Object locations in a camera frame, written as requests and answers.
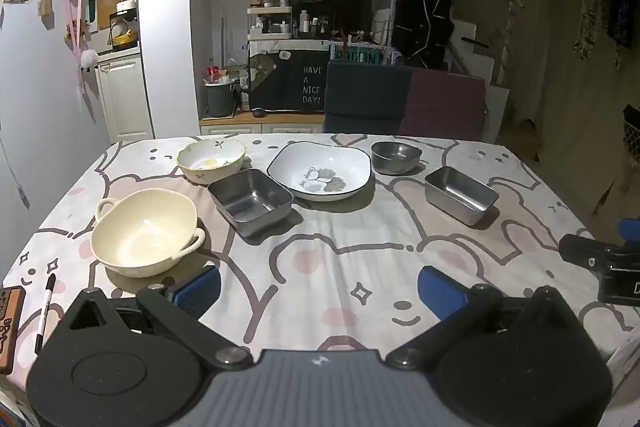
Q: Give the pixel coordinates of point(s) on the white kitchen cabinet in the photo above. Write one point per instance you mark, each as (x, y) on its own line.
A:
(125, 99)

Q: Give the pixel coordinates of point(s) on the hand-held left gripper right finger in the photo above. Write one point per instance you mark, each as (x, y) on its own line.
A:
(440, 292)

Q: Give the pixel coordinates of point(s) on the maroon chair cloth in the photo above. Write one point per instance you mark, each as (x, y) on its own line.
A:
(445, 107)

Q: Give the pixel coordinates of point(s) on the small wooden wall block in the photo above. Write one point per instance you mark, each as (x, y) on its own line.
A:
(46, 12)

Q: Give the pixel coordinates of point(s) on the grey trash bin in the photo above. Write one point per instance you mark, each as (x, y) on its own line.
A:
(220, 99)

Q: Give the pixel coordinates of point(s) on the brown patterned box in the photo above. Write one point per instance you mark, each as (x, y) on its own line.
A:
(11, 327)

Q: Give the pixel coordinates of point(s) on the white pompom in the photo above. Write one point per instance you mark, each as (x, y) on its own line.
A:
(88, 58)

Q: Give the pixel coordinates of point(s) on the black hanging jacket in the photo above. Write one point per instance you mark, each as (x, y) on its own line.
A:
(422, 22)

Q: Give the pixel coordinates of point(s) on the black marker pen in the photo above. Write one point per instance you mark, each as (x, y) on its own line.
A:
(45, 312)

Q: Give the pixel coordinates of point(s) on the black curtain with white lettering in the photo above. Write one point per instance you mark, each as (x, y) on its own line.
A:
(295, 82)

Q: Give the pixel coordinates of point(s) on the rectangular steel container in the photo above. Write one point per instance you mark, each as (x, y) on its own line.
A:
(460, 194)

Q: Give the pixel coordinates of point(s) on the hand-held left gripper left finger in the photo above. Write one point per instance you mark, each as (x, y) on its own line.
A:
(197, 292)

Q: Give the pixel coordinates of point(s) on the bear print tablecloth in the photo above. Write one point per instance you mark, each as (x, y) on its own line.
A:
(340, 232)

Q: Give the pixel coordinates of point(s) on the round steel bowl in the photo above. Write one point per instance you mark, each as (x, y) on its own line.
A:
(395, 156)

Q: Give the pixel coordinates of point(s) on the hanging patterned clothes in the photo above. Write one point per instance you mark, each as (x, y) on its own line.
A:
(607, 2)

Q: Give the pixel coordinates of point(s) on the pink ribbon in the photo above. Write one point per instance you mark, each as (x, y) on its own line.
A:
(76, 17)

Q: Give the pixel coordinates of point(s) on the floral bowl with yellow rim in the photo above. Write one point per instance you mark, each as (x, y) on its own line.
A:
(210, 159)

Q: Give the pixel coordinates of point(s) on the square steel container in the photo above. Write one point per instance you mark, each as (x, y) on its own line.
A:
(250, 202)

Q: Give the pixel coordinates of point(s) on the white shelf rack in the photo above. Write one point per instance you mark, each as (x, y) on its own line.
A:
(270, 23)

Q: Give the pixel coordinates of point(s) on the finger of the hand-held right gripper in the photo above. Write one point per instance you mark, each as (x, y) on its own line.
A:
(631, 234)
(582, 249)

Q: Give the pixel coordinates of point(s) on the yellow kitchen container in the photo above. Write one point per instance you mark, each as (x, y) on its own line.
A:
(125, 39)

